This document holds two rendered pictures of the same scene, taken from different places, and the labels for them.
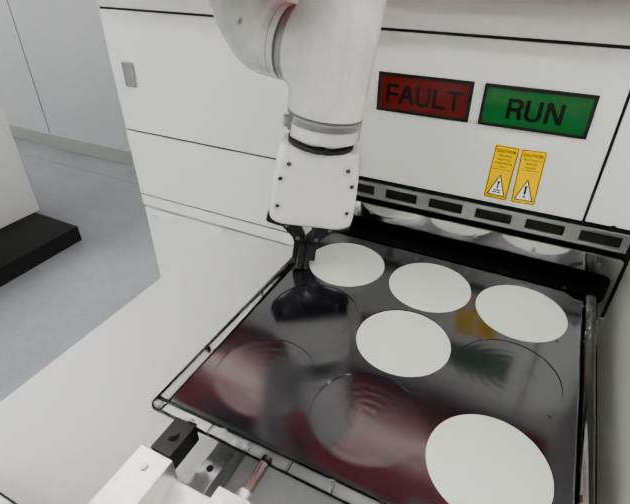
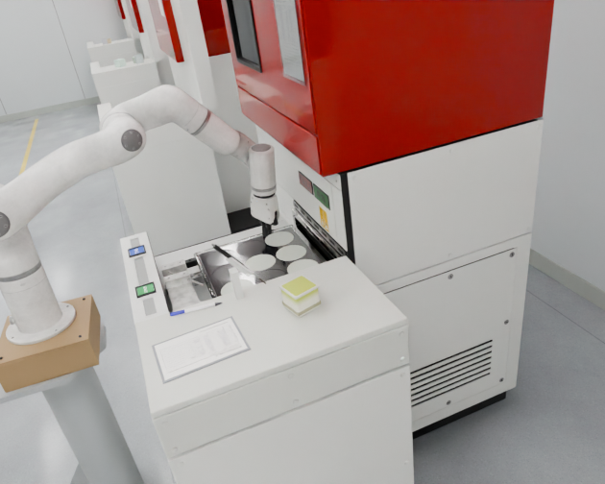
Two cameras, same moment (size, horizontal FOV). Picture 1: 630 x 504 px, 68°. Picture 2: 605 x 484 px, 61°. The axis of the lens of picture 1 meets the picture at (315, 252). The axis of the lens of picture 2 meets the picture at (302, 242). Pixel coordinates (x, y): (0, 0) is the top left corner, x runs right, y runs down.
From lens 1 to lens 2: 1.43 m
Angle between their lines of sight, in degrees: 39
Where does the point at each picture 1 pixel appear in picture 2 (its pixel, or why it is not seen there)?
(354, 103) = (261, 183)
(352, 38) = (255, 166)
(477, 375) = (264, 275)
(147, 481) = (178, 264)
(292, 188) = (254, 205)
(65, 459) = not seen: hidden behind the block
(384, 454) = (222, 278)
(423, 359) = (257, 267)
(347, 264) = (278, 239)
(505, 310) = (299, 265)
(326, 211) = (263, 216)
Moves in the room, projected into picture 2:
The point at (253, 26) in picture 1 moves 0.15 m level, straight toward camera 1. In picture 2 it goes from (243, 157) to (212, 173)
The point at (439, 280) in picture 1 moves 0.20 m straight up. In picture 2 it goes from (296, 252) to (288, 197)
